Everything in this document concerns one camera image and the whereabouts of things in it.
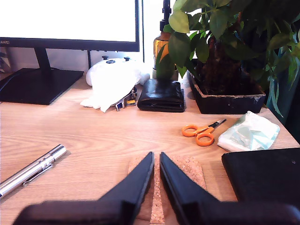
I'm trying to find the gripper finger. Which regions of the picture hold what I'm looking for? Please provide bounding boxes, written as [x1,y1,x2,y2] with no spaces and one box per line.
[98,151,155,225]
[159,151,221,225]

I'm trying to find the metallic laser pointer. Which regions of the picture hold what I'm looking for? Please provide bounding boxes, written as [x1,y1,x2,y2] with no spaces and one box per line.
[0,144,68,200]

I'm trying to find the cork coaster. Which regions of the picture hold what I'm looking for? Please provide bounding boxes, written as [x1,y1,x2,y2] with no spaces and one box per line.
[127,154,208,225]

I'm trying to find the black notebook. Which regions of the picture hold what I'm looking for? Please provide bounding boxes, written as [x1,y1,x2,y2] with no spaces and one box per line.
[221,147,300,207]

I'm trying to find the black leather wallet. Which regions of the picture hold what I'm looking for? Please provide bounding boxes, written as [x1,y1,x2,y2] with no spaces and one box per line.
[137,78,186,113]

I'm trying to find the white plastic bag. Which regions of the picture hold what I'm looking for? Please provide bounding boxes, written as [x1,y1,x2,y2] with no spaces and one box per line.
[79,77,141,113]

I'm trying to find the pale green tissue pack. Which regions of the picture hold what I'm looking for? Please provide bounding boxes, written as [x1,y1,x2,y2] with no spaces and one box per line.
[217,111,281,152]

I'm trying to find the black planter tray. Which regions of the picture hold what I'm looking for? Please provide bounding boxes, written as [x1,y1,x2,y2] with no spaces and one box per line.
[187,70,267,115]

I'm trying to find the white game controller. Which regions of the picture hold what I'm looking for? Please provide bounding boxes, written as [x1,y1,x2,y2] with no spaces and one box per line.
[85,55,150,87]

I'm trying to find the amber pump bottle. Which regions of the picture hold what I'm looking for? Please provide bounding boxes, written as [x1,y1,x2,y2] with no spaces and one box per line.
[152,0,175,79]

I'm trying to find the green leafy plant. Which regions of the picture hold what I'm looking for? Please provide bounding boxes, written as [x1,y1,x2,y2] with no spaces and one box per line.
[156,0,300,118]

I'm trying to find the black monitor with white screen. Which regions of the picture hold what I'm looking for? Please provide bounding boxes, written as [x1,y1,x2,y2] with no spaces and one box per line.
[0,0,141,105]

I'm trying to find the orange handled scissors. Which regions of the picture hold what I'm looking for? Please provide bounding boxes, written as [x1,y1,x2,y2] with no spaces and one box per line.
[181,119,227,147]

